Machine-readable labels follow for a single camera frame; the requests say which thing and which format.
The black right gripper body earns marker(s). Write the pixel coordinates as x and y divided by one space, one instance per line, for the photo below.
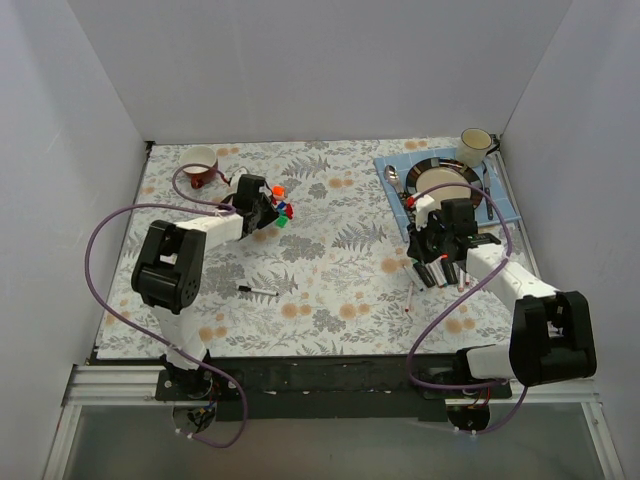
430 251

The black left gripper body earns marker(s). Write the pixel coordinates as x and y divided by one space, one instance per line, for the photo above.
265 209

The green highlighter cap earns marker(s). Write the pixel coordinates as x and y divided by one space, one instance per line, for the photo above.
282 222

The orange capped black highlighter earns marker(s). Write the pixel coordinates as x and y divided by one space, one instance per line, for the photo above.
449 272

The pink capped white pen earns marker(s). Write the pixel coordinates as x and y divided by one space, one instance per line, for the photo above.
461 281

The black capped white pen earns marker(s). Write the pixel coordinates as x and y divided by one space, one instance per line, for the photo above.
259 291

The green capped black highlighter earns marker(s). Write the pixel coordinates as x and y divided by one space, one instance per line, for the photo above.
425 275

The blue capped white pen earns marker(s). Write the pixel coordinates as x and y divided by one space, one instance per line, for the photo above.
415 278

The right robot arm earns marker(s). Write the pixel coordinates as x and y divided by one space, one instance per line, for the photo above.
551 337

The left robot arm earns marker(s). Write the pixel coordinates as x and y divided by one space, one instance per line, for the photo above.
168 272

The red ceramic cup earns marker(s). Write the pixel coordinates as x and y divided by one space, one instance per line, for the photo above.
200 164

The blue checked placemat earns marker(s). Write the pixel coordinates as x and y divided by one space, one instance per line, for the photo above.
403 163

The black rimmed beige plate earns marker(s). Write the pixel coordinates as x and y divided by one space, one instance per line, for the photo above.
442 180

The cream enamel mug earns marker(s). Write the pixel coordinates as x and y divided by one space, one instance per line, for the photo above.
474 146

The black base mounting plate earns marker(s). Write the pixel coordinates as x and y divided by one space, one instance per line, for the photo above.
316 387

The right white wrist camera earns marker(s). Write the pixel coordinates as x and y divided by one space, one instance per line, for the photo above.
420 207

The steel knife patterned handle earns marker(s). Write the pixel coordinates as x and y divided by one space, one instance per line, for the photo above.
487 195

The steel spoon patterned handle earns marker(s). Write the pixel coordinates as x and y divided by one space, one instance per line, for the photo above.
392 178

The aluminium frame rail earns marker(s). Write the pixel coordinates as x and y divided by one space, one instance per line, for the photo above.
112 385

